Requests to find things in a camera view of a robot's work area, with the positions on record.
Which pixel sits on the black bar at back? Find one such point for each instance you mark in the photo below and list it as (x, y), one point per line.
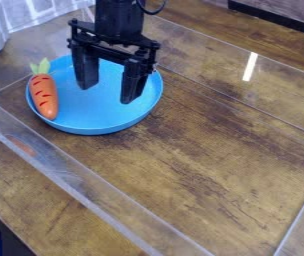
(266, 15)

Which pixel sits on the blue round tray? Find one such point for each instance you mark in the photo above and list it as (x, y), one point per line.
(94, 112)

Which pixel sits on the clear acrylic barrier wall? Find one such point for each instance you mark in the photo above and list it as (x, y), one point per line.
(204, 180)

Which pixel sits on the orange toy carrot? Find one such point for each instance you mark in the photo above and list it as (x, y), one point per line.
(43, 90)

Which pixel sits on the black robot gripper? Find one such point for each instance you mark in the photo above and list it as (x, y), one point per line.
(114, 38)

